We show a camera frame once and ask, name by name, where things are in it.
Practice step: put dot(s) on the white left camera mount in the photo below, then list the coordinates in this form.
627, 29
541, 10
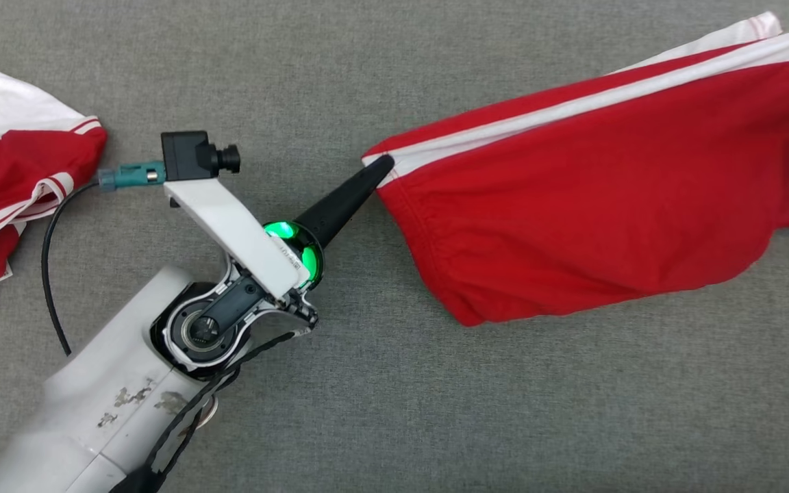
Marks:
230, 222

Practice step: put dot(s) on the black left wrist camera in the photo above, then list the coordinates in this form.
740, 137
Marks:
185, 154

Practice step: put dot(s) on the red shorts with white stripes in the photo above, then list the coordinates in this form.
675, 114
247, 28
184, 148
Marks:
572, 205

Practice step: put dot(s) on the grey fabric sofa seat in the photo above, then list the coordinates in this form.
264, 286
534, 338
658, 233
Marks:
435, 411

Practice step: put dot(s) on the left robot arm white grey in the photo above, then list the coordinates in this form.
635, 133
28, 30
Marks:
114, 383

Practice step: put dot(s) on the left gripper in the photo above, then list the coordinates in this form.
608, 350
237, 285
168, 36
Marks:
309, 263

